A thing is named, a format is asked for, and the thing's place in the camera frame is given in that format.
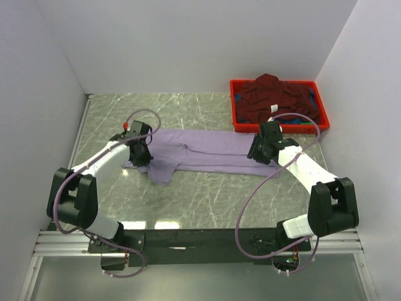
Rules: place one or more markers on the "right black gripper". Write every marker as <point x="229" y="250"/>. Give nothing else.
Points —
<point x="253" y="152"/>

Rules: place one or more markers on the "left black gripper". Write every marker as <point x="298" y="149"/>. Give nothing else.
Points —
<point x="145" y="160"/>

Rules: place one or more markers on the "lavender t shirt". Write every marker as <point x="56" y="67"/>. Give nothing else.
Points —
<point x="200" y="151"/>

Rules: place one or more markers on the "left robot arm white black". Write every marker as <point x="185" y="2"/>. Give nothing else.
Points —
<point x="73" y="197"/>

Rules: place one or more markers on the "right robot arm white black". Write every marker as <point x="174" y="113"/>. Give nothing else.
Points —
<point x="332" y="206"/>

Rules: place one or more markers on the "dark red t shirt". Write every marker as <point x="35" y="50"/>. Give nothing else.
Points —
<point x="267" y="96"/>

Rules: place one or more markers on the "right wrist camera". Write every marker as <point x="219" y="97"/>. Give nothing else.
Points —
<point x="270" y="131"/>

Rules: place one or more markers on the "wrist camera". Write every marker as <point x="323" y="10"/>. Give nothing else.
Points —
<point x="136" y="129"/>
<point x="270" y="131"/>

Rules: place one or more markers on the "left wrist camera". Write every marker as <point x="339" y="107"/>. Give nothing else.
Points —
<point x="136" y="129"/>

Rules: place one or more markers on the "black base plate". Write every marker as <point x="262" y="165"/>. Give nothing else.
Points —
<point x="179" y="247"/>

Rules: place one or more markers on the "aluminium front rail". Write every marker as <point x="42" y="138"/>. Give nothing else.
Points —
<point x="54" y="243"/>

